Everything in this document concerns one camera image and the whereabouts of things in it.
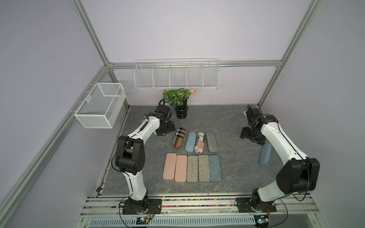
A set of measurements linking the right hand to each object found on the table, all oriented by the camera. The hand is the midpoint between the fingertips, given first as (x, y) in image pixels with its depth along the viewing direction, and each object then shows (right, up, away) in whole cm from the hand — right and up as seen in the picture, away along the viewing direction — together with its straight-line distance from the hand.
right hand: (250, 137), depth 84 cm
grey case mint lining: (-28, -19, +1) cm, 33 cm away
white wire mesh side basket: (-89, +19, 0) cm, 91 cm away
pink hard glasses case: (-48, -18, +1) cm, 51 cm away
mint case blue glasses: (-21, -18, +1) cm, 28 cm away
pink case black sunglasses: (-41, -19, -1) cm, 45 cm away
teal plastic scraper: (-52, +5, -21) cm, 56 cm away
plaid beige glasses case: (-44, -2, +14) cm, 46 cm away
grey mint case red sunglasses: (-34, -19, 0) cm, 39 cm away
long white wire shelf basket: (-48, +44, +18) cm, 67 cm away
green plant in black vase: (-43, +25, +7) cm, 51 cm away
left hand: (-49, +3, +9) cm, 50 cm away
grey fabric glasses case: (-21, -5, +12) cm, 25 cm away
